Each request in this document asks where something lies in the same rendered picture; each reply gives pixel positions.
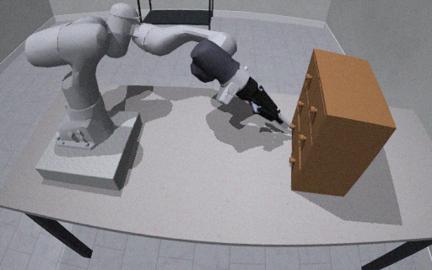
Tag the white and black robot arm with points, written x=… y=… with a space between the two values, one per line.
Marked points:
x=82 y=44

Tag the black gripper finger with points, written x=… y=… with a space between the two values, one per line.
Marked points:
x=269 y=113
x=269 y=101

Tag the brown wooden drawer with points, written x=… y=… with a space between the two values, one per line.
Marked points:
x=312 y=77
x=295 y=127
x=305 y=139
x=318 y=108
x=295 y=166
x=304 y=104

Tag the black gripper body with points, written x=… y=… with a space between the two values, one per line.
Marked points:
x=247 y=93

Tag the brown wooden chest of drawers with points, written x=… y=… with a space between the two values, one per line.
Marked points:
x=357 y=125

